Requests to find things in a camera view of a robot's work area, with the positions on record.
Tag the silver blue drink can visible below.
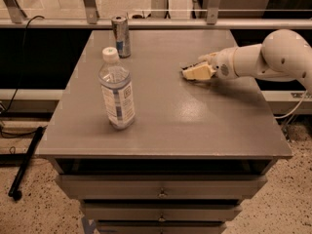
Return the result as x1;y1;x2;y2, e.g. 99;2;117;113
111;16;131;59

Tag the metal window rail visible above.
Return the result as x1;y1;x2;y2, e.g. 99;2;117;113
0;0;312;30

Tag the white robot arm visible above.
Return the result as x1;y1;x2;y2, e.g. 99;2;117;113
182;29;312;93

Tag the clear plastic water bottle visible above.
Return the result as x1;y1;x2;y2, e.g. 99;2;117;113
98;47;136;130

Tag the white cable at right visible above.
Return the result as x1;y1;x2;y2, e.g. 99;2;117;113
273;91;308;120

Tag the black rod on floor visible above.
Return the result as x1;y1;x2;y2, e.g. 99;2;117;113
8;127;44;201

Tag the black cable on floor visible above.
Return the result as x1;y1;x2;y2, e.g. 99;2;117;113
0;15;46;139

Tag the grey metal drawer cabinet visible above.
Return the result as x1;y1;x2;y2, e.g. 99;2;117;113
37;30;292;234

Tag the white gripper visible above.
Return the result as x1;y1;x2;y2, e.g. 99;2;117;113
182;47;238;81

